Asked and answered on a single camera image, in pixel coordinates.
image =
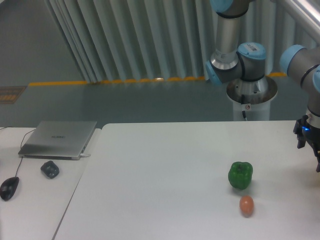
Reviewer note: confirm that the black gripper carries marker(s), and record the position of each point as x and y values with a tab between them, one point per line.
306	133

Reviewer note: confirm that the black computer mouse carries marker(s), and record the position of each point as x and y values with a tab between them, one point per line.
8	188

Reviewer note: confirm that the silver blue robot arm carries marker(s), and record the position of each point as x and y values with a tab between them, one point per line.
242	67

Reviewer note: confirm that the green bell pepper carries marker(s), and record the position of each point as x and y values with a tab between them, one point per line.
240	175

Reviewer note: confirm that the brown egg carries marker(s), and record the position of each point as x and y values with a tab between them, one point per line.
246	205

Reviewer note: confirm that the pale corrugated curtain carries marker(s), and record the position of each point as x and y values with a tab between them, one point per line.
121	40

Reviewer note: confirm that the white usb dongle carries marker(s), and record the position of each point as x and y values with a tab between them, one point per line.
84	155

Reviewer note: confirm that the silver closed laptop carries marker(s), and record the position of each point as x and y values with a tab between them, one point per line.
59	140

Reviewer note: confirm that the small black plastic device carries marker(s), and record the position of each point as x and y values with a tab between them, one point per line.
50	169

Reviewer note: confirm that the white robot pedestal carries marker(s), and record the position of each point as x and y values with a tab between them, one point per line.
251	101

